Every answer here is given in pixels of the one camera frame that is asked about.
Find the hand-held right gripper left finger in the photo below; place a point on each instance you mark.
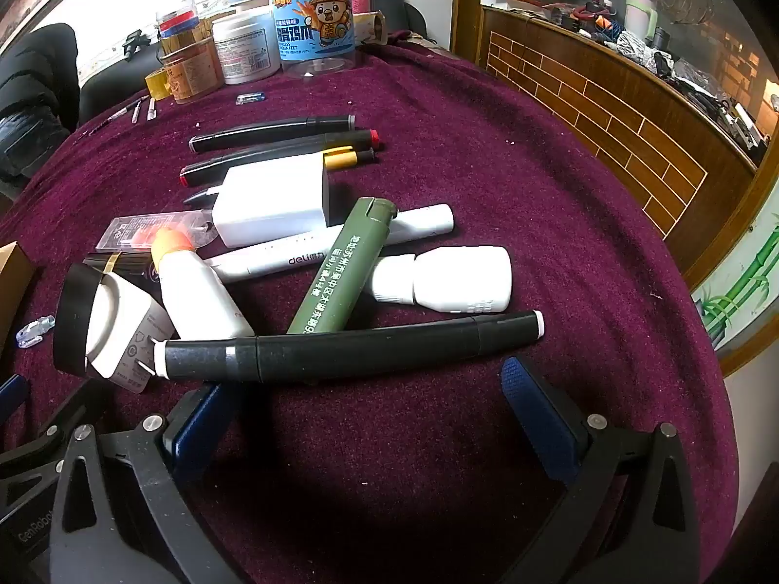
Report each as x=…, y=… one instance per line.
x=196, y=435

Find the small clear plastic cap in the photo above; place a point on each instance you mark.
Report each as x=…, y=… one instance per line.
x=35, y=332

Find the white cup green lid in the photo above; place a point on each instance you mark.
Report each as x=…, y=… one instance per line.
x=640, y=12

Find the small blue clear cap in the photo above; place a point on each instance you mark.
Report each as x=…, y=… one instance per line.
x=251, y=98

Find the clear plastic package red insert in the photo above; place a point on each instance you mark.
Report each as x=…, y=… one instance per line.
x=140, y=228

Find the yellow tape roll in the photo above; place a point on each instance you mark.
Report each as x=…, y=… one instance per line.
x=157, y=84

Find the green cylindrical lighter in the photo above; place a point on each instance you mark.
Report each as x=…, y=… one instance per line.
x=341, y=267

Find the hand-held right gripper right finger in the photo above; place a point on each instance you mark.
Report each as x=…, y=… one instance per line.
x=538, y=417

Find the wooden sideboard with clutter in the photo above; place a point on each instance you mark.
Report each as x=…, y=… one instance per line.
x=669, y=61

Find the wooden brick-pattern cabinet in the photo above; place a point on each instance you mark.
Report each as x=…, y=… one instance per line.
x=578, y=91

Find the bamboo wall sticker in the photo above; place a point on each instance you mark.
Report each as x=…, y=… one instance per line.
x=739, y=280

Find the clear jar blue cartoon label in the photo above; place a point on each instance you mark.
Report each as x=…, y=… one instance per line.
x=313, y=18

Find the small black gadget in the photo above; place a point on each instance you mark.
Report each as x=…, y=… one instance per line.
x=135, y=44

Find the amber plastic jar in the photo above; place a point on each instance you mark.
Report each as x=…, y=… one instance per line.
x=192, y=73

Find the silver craft knife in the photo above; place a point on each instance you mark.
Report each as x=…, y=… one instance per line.
x=136, y=112
x=151, y=108

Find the small white plastic bottle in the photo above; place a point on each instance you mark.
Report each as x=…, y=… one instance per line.
x=462, y=280

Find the black marker grey cap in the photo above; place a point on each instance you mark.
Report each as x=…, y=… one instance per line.
x=268, y=132

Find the black tape roll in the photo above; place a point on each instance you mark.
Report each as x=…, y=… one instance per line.
x=73, y=316

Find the black marker with white ends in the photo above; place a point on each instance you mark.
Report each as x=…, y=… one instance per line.
x=341, y=353

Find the white charger with prongs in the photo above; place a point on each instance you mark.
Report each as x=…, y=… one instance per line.
x=131, y=328

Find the white round jar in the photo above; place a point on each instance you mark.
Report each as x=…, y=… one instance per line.
x=246, y=48

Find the black marker red cap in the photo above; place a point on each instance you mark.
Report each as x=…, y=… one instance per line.
x=280, y=149

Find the black box gold band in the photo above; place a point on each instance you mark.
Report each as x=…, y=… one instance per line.
x=131, y=271

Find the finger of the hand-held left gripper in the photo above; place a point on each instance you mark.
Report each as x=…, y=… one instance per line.
x=48, y=435
x=12, y=394

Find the thin black pen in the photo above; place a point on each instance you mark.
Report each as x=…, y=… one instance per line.
x=118, y=114

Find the large white charger adapter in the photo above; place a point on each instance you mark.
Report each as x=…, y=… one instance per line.
x=274, y=201

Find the cardboard box tray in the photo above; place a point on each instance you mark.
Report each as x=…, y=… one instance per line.
x=13, y=292

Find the white marker pen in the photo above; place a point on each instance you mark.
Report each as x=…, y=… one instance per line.
x=268, y=261

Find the black marker yellow band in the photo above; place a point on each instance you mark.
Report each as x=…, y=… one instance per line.
x=341, y=159

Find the jar with red blue lids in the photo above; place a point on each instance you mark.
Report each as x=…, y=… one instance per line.
x=178, y=19

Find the cardboard tube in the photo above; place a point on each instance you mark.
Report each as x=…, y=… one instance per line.
x=372, y=27

